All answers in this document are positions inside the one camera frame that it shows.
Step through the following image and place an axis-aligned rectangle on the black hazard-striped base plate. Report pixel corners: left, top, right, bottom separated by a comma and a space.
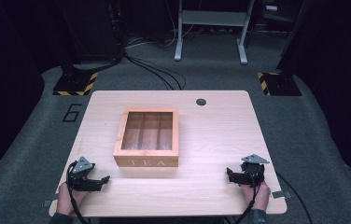
52, 63, 99, 97
257, 70, 302, 97

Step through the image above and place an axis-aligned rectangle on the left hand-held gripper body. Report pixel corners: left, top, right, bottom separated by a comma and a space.
66, 156, 103, 192

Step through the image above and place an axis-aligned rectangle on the person's right hand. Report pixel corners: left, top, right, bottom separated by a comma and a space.
241, 181, 272, 213

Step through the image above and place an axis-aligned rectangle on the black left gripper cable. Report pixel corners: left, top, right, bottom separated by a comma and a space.
66, 161, 91, 224

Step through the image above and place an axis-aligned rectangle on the grey metal table bracket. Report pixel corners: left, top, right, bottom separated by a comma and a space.
271, 190, 292, 200

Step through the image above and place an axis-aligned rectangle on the dark equipment cabinet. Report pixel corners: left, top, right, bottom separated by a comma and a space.
56, 0, 125, 64

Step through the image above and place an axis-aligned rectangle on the thin black floor cable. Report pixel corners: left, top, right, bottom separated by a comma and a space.
275, 171, 315, 224

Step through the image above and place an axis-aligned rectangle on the black floor cables bundle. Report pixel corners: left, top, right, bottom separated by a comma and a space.
120, 50, 187, 91

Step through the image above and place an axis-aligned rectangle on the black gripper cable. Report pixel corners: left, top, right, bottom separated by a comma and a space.
232, 169, 262, 224
66, 161, 91, 224

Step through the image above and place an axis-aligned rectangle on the person's left hand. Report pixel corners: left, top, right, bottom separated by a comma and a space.
56, 182, 88, 217

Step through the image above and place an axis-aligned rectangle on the wooden tea box with window lid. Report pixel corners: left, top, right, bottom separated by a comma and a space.
112, 106, 180, 168

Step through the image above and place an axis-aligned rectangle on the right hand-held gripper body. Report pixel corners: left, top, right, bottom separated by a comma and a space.
240, 153, 271, 189

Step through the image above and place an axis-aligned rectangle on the white metal stand frame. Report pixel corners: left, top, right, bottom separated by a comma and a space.
174, 0, 256, 65

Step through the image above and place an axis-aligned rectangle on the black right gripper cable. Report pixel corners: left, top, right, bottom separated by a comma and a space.
232, 169, 262, 224

